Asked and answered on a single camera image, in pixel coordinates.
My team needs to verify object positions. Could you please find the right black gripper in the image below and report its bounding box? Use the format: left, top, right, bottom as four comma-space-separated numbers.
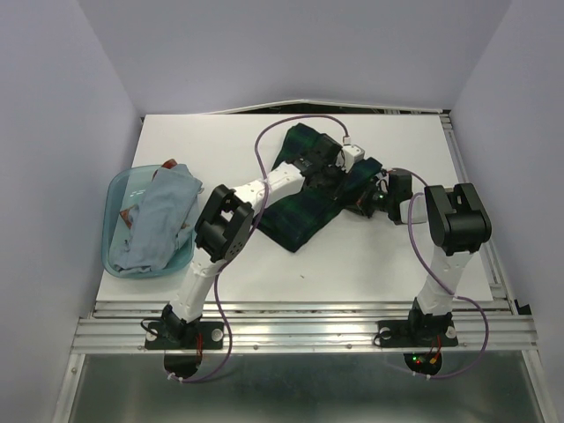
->
338, 179, 393, 218

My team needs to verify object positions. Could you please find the green plaid skirt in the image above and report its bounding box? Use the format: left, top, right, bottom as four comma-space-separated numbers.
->
256, 123, 384, 255

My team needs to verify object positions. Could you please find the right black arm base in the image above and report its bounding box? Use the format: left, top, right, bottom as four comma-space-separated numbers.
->
373, 306, 458, 377

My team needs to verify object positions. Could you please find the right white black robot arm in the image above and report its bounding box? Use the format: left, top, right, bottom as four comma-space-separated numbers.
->
350, 169, 492, 347

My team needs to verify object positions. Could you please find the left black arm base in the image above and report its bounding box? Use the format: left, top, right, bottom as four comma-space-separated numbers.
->
140, 318, 225, 382

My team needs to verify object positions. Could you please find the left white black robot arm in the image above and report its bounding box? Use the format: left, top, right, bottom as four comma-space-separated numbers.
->
160, 134, 356, 347

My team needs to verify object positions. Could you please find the light blue denim skirt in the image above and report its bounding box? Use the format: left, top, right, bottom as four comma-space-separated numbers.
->
108, 159, 204, 274

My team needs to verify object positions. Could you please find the blue plastic basket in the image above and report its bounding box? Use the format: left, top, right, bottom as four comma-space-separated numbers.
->
101, 163, 199, 279

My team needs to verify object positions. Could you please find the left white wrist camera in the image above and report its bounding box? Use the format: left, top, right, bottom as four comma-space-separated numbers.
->
338, 144, 365, 174

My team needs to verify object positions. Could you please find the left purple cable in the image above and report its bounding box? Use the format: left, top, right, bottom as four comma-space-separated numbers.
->
165, 115, 353, 384

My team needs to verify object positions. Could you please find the purple cable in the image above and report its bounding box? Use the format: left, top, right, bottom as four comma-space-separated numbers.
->
385, 167, 489, 382
165, 115, 353, 384

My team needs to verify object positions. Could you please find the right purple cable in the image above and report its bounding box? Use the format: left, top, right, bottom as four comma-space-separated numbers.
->
385, 167, 489, 382

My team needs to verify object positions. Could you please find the aluminium frame rail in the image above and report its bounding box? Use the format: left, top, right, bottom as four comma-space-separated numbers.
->
52, 109, 552, 423

